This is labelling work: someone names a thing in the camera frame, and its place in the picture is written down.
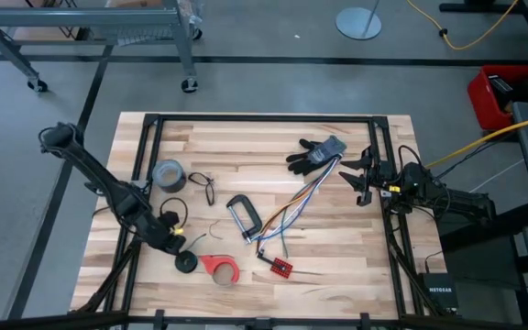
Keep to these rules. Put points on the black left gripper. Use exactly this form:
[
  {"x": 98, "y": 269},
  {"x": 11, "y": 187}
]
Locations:
[{"x": 168, "y": 239}]

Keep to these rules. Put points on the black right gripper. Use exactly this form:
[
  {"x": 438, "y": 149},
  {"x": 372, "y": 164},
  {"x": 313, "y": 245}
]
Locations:
[{"x": 383, "y": 181}]

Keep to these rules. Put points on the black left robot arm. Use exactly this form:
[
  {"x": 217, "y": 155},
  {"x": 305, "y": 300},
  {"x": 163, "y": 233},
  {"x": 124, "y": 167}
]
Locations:
[{"x": 108, "y": 183}]

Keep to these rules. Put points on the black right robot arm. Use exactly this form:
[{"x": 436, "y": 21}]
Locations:
[{"x": 456, "y": 201}]

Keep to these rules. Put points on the black grey work glove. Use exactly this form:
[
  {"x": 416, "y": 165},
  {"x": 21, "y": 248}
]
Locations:
[{"x": 319, "y": 153}]

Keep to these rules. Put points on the red Scotch tape dispenser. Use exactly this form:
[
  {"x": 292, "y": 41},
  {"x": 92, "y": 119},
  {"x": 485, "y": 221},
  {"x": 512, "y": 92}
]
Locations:
[{"x": 213, "y": 263}]

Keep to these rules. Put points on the black steel C-clamp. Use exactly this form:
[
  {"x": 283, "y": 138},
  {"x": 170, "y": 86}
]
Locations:
[{"x": 257, "y": 222}]

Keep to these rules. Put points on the red bit holder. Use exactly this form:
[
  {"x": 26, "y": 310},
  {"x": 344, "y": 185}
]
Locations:
[{"x": 281, "y": 267}]

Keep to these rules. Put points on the red plastic bin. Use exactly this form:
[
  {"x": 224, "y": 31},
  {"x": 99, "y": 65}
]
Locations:
[{"x": 479, "y": 101}]

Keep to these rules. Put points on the round grey stand base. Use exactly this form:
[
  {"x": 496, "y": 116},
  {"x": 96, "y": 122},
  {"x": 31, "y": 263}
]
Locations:
[{"x": 351, "y": 25}]

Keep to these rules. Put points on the black floor stand base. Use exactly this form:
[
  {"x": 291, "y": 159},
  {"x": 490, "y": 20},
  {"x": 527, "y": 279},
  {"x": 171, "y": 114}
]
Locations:
[{"x": 475, "y": 7}]

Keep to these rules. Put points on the grey metal wheeled cart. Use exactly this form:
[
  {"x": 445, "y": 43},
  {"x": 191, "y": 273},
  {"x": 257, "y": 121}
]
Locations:
[{"x": 85, "y": 17}]

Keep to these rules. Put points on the grey duct tape roll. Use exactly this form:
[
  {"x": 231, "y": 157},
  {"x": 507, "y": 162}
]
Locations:
[{"x": 168, "y": 176}]

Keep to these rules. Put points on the black aluminium table frame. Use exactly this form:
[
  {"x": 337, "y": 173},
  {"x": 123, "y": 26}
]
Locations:
[{"x": 264, "y": 117}]

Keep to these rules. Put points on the black Netgear network switch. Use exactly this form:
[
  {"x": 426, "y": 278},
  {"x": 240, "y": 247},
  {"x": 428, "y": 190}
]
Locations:
[{"x": 438, "y": 291}]

